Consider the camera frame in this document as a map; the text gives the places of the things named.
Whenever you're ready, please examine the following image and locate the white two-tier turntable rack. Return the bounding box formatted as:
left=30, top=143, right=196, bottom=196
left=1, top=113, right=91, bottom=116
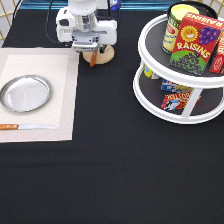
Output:
left=133, top=14, right=224, bottom=124

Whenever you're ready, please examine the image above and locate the round wooden coaster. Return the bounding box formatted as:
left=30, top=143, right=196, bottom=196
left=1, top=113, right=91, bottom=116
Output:
left=83, top=45, right=115, bottom=65

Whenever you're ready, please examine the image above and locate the yellow lidded food can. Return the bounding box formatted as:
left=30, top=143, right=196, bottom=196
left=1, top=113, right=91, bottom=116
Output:
left=162, top=4, right=199, bottom=54

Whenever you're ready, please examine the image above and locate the beige woven placemat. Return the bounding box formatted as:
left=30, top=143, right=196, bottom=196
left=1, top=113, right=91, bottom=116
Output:
left=0, top=48, right=79, bottom=143

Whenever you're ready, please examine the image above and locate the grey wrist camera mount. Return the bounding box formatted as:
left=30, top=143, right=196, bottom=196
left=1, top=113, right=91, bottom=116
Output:
left=72, top=33, right=99, bottom=52

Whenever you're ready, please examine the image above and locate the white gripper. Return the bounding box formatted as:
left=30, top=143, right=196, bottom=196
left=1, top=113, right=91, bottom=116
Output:
left=56, top=7, right=117, bottom=46

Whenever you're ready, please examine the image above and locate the round silver metal plate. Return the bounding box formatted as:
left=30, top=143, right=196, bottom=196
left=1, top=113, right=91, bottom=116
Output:
left=0, top=75, right=52, bottom=113

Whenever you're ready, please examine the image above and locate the red raisins box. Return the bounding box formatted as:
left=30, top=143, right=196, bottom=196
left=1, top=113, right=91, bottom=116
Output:
left=170, top=13, right=224, bottom=76

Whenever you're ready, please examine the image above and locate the yellow blue can lower tier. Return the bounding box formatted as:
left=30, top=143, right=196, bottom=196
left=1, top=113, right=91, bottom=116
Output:
left=144, top=67, right=159, bottom=79

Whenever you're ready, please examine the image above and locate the fork with orange wooden handle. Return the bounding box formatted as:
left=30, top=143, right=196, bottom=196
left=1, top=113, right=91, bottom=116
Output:
left=90, top=49, right=98, bottom=68

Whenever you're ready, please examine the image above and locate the blue white box lower tier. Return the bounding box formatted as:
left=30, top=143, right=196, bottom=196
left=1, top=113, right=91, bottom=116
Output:
left=161, top=79, right=192, bottom=93

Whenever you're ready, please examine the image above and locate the red cow box lower tier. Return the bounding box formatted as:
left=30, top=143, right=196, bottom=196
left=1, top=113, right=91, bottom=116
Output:
left=161, top=92, right=191, bottom=111

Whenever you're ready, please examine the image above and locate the knife with wooden handle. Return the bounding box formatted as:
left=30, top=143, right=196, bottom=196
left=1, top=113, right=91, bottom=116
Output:
left=0, top=124, right=57, bottom=130

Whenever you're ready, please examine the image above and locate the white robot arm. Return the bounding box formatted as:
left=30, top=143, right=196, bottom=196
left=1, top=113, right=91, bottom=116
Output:
left=56, top=0, right=117, bottom=52

